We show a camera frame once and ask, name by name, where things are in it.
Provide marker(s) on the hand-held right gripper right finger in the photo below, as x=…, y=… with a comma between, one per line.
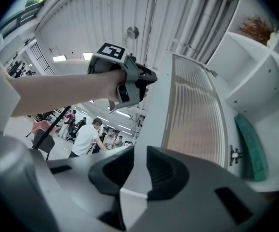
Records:
x=166, y=175

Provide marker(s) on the metal door hinge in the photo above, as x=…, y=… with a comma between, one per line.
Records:
x=234, y=155
x=212, y=72

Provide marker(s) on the teal green book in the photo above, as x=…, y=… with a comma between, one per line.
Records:
x=253, y=146

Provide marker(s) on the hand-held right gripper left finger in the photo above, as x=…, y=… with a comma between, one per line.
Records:
x=110, y=175

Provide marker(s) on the black framed window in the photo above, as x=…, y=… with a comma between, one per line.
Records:
x=21, y=13

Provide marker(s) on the white open shelf cabinet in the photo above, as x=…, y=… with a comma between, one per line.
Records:
x=255, y=86

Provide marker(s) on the pink chair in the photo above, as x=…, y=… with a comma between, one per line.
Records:
x=45, y=127

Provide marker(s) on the white ceiling pipes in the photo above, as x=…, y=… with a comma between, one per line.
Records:
x=202, y=16

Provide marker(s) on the dried orange flower bunch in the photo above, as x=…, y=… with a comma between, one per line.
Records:
x=256, y=29

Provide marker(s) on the black tripod pole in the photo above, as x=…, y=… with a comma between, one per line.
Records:
x=53, y=124

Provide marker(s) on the white ribbed glass cabinet door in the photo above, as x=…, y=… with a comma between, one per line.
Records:
x=195, y=110

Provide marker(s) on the round metal ceiling fixture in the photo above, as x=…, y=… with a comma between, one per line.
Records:
x=132, y=32

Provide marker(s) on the person's left forearm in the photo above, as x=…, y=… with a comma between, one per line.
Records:
x=67, y=91

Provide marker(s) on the dark grey chair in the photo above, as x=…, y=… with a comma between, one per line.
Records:
x=44, y=142

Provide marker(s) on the rectangular ceiling light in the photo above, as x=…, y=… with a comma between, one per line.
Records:
x=59, y=58
x=88, y=56

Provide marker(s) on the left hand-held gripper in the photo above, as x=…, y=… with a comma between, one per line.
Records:
x=129, y=81

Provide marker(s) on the small white vase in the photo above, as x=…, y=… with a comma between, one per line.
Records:
x=272, y=39

